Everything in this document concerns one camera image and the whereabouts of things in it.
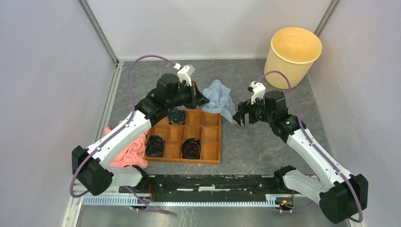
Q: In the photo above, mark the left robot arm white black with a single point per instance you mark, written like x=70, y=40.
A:
x=90, y=165

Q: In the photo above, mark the yellow round trash bin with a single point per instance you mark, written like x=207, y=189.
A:
x=293, y=50

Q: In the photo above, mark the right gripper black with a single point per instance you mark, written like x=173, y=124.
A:
x=248, y=108

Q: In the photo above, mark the pink cloth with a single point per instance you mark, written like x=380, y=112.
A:
x=133, y=154

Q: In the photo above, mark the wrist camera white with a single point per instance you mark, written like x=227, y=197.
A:
x=258, y=90
x=184, y=74

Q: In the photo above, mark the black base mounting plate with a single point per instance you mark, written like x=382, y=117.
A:
x=211, y=188

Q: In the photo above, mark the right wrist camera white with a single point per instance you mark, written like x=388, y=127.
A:
x=258, y=90

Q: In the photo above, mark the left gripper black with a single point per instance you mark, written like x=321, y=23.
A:
x=197, y=100

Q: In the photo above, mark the black orange rolled belt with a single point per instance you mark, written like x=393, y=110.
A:
x=191, y=148

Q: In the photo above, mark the orange compartment tray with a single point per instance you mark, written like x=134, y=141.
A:
x=198, y=124

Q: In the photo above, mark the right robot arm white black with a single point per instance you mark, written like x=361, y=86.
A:
x=339, y=193

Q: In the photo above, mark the black rolled belt left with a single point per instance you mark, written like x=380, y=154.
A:
x=155, y=146

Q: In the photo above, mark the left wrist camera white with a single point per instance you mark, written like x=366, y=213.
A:
x=184, y=74

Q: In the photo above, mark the light blue plastic trash bag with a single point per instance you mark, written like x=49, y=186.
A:
x=220, y=101

